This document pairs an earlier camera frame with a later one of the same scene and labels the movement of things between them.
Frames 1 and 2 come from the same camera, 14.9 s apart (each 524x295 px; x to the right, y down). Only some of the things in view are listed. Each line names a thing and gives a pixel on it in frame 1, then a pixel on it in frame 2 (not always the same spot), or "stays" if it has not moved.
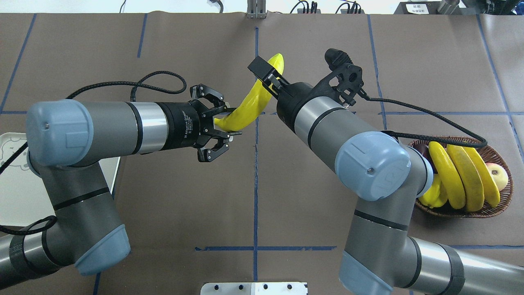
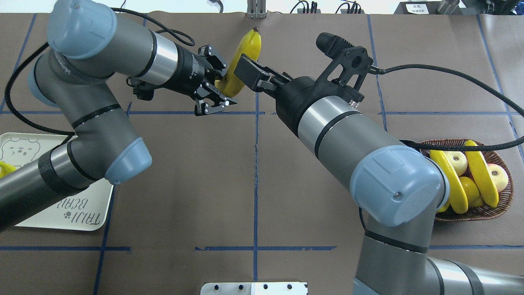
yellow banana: x=449 y=174 stays
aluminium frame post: x=256 y=9 stays
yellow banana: x=491 y=192 stays
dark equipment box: x=429 y=7 stays
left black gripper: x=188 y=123 -> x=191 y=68
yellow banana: x=472 y=186 -> x=231 y=86
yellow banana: x=253 y=103 -> x=6 y=169
